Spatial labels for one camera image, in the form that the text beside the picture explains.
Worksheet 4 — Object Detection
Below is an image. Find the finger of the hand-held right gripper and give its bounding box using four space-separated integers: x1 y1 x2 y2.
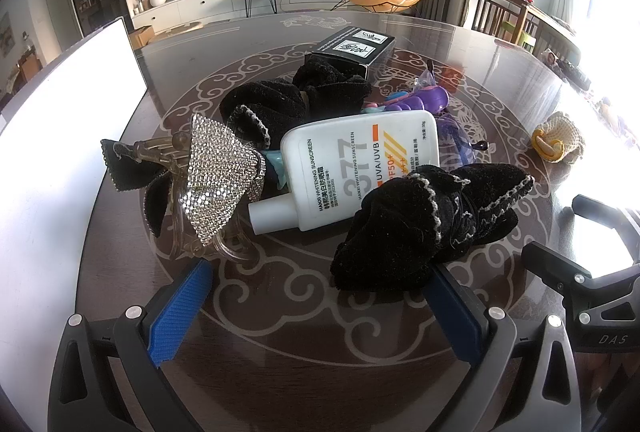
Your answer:
521 241 592 295
571 194 640 270

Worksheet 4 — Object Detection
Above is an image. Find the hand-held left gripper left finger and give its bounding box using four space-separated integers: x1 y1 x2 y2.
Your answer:
47 258 214 432

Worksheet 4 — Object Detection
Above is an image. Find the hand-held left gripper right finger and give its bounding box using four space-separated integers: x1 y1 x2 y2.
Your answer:
425 264 596 432

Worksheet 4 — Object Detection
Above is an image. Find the black bow silver-trimmed hair clip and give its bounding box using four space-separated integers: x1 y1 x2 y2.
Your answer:
330 163 536 292

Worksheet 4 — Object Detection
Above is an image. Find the black velvet bow hair tie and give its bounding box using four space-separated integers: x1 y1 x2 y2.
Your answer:
219 59 373 150

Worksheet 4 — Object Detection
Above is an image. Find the patterned brown glass desktop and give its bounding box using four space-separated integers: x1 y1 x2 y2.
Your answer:
50 9 640 432

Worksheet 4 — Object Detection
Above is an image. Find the cream crochet pouch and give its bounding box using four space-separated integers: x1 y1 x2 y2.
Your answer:
531 111 586 164

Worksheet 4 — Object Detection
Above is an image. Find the rhinestone bow hair claw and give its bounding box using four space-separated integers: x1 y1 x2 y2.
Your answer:
100 114 268 261

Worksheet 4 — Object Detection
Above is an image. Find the blue translucent hair clip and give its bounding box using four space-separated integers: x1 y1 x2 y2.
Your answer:
434 111 478 169

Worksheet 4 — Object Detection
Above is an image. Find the light blue plastic piece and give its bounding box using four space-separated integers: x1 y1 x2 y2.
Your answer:
264 149 289 191

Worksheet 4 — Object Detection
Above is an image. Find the white sunscreen bottle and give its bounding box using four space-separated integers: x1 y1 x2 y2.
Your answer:
248 109 441 235

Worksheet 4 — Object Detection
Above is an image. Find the purple plastic toy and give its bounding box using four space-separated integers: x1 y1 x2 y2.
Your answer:
362 82 449 114

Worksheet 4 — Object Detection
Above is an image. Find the white flat panel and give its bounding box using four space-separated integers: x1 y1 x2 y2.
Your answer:
0 16 149 328

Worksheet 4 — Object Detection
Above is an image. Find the cardboard box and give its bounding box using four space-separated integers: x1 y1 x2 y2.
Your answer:
129 26 155 48

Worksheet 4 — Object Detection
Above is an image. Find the black rectangular box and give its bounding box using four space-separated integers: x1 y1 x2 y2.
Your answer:
305 26 397 83

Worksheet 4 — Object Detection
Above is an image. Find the white tv cabinet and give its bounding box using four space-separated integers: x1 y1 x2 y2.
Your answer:
131 0 351 35

